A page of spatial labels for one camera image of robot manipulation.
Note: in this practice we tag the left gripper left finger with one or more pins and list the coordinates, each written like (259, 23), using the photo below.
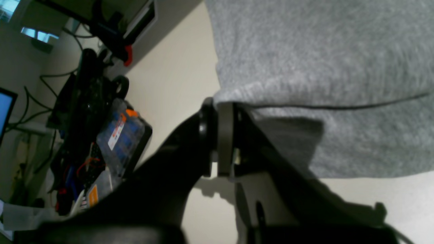
(148, 207)

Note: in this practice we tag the grey T-shirt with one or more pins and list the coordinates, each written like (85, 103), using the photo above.
(341, 88)

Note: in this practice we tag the computer monitor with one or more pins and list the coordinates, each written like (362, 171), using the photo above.
(7, 102)

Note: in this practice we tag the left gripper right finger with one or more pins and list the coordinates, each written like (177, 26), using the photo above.
(278, 203)

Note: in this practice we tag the clear parts organizer box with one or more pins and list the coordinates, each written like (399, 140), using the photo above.
(122, 140)

